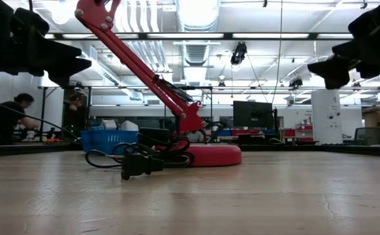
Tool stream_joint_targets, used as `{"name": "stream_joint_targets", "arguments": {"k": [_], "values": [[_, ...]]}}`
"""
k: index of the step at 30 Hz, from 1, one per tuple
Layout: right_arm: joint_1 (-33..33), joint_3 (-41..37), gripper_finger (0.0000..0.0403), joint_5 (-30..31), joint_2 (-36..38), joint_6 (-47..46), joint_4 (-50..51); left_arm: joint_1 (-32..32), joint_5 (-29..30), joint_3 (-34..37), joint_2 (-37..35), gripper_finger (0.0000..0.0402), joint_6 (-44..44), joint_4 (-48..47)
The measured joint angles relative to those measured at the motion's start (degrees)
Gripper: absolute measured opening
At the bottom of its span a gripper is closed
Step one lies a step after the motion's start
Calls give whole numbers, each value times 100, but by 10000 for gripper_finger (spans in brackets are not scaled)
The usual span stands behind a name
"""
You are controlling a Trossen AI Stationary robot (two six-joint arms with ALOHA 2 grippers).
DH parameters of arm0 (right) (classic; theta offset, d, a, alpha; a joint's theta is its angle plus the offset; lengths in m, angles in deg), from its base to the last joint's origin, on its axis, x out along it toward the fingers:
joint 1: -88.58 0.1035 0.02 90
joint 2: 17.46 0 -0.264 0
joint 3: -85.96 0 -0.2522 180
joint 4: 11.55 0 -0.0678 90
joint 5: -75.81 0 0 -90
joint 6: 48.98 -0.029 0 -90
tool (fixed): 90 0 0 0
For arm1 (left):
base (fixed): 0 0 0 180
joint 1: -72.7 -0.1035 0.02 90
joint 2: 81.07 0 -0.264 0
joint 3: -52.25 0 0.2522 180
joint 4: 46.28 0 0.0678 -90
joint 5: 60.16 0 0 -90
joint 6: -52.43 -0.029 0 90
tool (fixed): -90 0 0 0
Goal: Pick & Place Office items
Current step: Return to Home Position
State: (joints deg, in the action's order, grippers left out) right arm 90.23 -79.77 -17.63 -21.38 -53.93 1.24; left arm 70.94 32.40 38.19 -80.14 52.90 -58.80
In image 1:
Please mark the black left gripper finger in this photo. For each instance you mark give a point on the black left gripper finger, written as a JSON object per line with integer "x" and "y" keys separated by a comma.
{"x": 70, "y": 68}
{"x": 59, "y": 49}

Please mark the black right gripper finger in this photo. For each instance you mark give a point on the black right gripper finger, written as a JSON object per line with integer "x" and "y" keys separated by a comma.
{"x": 332, "y": 72}
{"x": 345, "y": 51}

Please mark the grey mesh office chair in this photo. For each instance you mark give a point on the grey mesh office chair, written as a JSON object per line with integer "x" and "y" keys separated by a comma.
{"x": 369, "y": 135}

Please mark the black ceiling spotlight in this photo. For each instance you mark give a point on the black ceiling spotlight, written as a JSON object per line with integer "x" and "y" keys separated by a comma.
{"x": 239, "y": 52}
{"x": 296, "y": 82}

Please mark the white column with stickers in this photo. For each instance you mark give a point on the white column with stickers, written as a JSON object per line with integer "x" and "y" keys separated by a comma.
{"x": 326, "y": 117}

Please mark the red storage shelf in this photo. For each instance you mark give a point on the red storage shelf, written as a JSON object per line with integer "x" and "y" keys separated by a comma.
{"x": 296, "y": 133}

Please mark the background workbench with equipment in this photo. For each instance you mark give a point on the background workbench with equipment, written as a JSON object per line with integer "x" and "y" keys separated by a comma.
{"x": 46, "y": 135}

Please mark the red desk lamp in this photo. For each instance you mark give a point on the red desk lamp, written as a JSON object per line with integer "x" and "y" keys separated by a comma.
{"x": 144, "y": 72}

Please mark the blue plastic basket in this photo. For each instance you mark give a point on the blue plastic basket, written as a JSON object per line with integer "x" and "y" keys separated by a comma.
{"x": 102, "y": 140}

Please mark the black computer monitor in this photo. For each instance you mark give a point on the black computer monitor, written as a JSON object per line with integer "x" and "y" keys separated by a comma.
{"x": 252, "y": 114}

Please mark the red storage bin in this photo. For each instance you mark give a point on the red storage bin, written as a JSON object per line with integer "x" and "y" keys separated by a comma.
{"x": 245, "y": 132}

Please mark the black power adapter block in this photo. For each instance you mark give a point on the black power adapter block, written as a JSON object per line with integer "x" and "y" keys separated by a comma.
{"x": 153, "y": 134}

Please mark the long ceiling light strip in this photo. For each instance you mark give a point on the long ceiling light strip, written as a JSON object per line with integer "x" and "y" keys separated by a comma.
{"x": 183, "y": 35}

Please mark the blue storage bin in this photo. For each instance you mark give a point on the blue storage bin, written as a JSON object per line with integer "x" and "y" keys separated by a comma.
{"x": 224, "y": 132}

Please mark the silver ventilation duct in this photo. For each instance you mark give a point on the silver ventilation duct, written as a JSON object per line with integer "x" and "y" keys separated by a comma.
{"x": 196, "y": 13}

